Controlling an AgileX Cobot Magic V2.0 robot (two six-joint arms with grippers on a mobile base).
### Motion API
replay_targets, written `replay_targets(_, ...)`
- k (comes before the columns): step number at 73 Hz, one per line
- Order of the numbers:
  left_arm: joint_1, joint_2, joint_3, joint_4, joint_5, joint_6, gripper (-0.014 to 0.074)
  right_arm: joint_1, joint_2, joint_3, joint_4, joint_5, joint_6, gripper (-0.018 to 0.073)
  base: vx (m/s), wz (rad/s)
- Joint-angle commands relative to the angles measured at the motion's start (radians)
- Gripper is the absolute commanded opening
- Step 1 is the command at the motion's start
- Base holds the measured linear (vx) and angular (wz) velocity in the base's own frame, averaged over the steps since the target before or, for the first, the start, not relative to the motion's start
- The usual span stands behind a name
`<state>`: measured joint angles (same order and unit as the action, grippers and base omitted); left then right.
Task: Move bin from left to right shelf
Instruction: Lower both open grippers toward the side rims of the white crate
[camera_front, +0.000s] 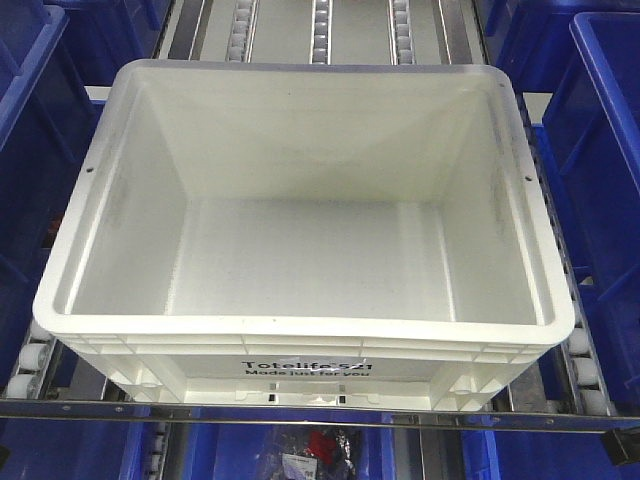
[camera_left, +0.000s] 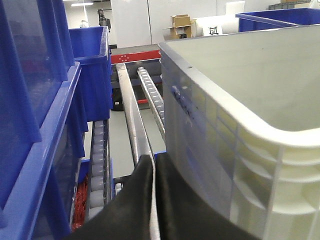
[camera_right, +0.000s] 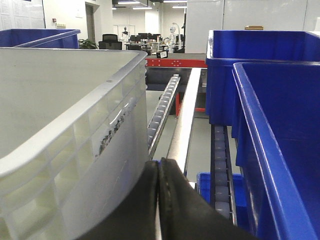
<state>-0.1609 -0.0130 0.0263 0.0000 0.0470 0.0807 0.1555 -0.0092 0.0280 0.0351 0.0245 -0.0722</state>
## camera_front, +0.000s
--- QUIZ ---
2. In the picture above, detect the white roller track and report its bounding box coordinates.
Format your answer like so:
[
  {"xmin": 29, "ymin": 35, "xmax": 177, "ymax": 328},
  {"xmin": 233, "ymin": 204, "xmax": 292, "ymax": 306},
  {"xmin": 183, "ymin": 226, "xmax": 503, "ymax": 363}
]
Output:
[
  {"xmin": 3, "ymin": 320, "xmax": 56, "ymax": 400},
  {"xmin": 516, "ymin": 94, "xmax": 614, "ymax": 416}
]

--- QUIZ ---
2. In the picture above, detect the white plastic tote bin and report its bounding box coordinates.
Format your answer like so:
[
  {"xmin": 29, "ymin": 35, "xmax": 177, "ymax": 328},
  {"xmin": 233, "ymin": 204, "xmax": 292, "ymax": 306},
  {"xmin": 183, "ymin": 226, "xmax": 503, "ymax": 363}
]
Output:
[{"xmin": 33, "ymin": 60, "xmax": 575, "ymax": 411}]

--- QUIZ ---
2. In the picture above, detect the right white roller track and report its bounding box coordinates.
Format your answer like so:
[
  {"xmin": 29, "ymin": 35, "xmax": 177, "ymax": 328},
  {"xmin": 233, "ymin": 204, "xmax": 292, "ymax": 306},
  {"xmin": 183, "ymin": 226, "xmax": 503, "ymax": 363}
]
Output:
[{"xmin": 516, "ymin": 94, "xmax": 614, "ymax": 416}]

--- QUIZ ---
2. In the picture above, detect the metal shelf front rail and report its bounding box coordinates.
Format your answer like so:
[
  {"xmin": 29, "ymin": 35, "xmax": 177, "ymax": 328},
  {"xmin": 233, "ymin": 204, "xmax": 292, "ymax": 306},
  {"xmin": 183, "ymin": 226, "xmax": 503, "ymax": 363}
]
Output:
[{"xmin": 1, "ymin": 399, "xmax": 639, "ymax": 434}]

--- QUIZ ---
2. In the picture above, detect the blue bin far right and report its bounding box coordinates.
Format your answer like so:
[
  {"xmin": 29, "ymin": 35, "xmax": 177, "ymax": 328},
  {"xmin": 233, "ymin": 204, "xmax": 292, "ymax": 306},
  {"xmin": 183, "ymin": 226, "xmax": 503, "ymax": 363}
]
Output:
[{"xmin": 543, "ymin": 12, "xmax": 639, "ymax": 405}]

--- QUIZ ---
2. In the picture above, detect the blue bin below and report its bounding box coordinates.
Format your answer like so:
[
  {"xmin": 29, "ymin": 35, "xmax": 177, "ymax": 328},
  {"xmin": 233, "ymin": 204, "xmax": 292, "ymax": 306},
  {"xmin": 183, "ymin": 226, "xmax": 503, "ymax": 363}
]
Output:
[
  {"xmin": 1, "ymin": 419, "xmax": 149, "ymax": 479},
  {"xmin": 180, "ymin": 424, "xmax": 396, "ymax": 479},
  {"xmin": 461, "ymin": 430, "xmax": 639, "ymax": 480}
]

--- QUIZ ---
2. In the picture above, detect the blue bin far left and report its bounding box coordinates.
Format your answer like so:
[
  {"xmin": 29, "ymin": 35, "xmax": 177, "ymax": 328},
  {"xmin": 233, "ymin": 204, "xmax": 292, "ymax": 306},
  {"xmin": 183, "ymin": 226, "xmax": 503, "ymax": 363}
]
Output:
[{"xmin": 1, "ymin": 1, "xmax": 97, "ymax": 384}]

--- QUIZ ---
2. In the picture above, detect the blue bin below right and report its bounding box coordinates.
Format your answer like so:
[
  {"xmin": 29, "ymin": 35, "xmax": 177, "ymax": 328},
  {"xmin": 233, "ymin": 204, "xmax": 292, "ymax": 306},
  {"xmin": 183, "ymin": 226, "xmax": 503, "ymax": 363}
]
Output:
[{"xmin": 461, "ymin": 430, "xmax": 639, "ymax": 480}]

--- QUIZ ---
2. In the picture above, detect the left white roller track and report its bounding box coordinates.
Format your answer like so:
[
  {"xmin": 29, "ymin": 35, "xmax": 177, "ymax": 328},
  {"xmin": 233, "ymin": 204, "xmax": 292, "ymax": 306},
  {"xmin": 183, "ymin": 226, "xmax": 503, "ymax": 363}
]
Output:
[{"xmin": 3, "ymin": 320, "xmax": 56, "ymax": 400}]

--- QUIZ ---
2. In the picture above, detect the blue bin below centre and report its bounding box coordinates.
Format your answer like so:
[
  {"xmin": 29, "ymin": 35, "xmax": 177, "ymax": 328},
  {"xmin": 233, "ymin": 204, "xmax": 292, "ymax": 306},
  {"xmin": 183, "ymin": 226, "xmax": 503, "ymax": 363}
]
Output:
[{"xmin": 180, "ymin": 424, "xmax": 396, "ymax": 479}]

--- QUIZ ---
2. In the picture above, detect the blue bin below left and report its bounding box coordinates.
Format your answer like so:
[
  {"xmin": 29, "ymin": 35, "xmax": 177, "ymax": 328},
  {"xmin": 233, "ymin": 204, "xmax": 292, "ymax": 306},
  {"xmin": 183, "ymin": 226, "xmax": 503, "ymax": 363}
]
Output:
[{"xmin": 1, "ymin": 419, "xmax": 149, "ymax": 479}]

